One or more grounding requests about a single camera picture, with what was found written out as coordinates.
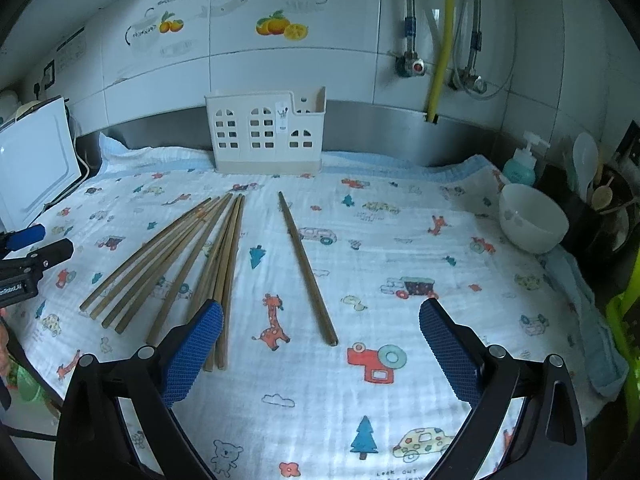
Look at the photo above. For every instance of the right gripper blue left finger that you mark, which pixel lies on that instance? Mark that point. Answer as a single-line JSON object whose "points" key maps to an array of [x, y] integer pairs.
{"points": [[185, 349]]}

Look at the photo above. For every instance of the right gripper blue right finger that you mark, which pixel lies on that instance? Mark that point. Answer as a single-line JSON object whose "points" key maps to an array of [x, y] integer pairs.
{"points": [[444, 338]]}

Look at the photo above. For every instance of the white appliance lid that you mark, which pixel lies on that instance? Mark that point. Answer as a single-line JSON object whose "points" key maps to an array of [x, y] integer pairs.
{"points": [[38, 163]]}

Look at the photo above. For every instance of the white cartoon print cloth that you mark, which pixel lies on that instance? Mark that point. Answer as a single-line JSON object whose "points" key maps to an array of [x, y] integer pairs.
{"points": [[381, 237]]}

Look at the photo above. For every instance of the light blue folded towel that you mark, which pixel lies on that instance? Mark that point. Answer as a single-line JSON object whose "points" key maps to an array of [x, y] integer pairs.
{"points": [[606, 368]]}

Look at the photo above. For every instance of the white ceramic bowl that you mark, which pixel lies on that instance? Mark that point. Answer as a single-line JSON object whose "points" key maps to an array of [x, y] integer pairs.
{"points": [[531, 220]]}

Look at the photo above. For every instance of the green plastic basket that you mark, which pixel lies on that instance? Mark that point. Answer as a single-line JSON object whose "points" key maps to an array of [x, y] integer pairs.
{"points": [[622, 313]]}

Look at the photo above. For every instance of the teal soap pump bottle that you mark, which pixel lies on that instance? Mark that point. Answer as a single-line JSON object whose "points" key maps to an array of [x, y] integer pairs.
{"points": [[520, 168]]}

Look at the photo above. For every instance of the black utensil crock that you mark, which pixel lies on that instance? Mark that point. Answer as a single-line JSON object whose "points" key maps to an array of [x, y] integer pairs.
{"points": [[602, 200]]}

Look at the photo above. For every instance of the white house-shaped utensil holder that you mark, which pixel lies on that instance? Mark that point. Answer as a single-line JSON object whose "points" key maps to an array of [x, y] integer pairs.
{"points": [[267, 132]]}

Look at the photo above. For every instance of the black wall socket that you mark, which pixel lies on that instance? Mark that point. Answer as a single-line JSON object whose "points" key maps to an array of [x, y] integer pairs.
{"points": [[48, 75]]}

